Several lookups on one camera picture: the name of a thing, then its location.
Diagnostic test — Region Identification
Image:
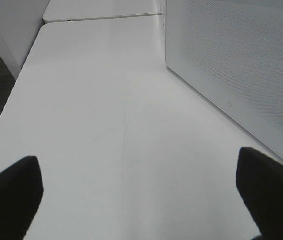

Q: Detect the white microwave door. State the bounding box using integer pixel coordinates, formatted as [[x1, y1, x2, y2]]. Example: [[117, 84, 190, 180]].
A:
[[165, 0, 283, 159]]

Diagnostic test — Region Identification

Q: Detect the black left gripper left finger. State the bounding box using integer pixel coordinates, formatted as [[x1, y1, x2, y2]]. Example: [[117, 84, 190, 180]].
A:
[[0, 156, 44, 240]]

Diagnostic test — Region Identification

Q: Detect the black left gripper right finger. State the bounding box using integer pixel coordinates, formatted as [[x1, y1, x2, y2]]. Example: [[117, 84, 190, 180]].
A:
[[236, 147, 283, 240]]

